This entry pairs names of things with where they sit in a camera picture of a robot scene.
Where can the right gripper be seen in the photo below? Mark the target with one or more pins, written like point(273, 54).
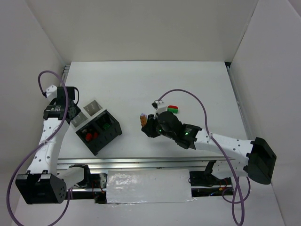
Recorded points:
point(148, 125)

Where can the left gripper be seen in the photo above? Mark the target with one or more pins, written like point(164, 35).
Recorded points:
point(62, 92)

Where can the tan lego plate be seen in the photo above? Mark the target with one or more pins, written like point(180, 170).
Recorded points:
point(143, 121)

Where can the red and tan lego brick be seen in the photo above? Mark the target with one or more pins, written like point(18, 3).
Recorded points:
point(88, 137)

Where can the small green lego brick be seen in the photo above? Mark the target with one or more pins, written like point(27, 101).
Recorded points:
point(106, 126)

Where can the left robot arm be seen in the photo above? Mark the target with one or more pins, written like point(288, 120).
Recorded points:
point(42, 184)

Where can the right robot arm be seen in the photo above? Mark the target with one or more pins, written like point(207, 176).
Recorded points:
point(247, 158)

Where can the red green arched lego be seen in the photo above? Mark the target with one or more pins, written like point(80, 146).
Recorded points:
point(172, 108)

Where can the white two-compartment container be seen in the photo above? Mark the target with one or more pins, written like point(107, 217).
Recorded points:
point(88, 112)

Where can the black two-compartment container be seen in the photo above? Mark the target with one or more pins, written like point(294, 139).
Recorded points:
point(104, 136)

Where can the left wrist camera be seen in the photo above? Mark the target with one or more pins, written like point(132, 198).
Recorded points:
point(50, 93)

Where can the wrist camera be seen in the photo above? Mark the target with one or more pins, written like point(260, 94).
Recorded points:
point(50, 93)
point(159, 107)

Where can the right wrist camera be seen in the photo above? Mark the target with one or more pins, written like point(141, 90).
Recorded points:
point(159, 107)

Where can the aluminium left rail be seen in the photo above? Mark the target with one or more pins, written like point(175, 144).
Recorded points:
point(65, 73)

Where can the aluminium rail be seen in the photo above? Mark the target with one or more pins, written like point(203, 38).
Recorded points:
point(65, 73)
point(136, 163)
point(244, 119)

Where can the aluminium front rail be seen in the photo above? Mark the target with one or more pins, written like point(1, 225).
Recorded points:
point(136, 163)

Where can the aluminium right rail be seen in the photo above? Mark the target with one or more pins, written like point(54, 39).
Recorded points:
point(244, 119)

